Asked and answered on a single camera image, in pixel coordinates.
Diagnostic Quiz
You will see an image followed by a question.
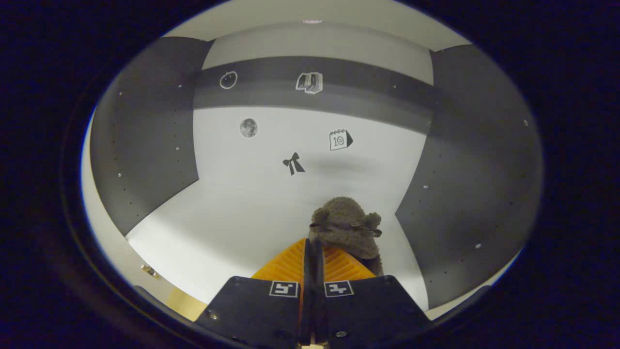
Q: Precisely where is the white shoe cabinet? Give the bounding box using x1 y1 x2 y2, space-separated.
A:
81 19 543 323

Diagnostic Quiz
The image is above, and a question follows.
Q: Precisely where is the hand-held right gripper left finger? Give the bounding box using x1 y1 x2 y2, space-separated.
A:
194 238 313 348

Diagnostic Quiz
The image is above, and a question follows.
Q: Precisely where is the white cabinet door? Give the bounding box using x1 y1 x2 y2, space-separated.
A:
81 109 170 303
426 247 526 321

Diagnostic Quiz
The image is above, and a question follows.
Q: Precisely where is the brown fuzzy shoe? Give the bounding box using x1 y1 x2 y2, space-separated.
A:
309 196 384 277

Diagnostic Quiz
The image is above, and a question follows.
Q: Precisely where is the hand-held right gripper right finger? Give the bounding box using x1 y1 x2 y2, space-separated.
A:
310 240 433 348

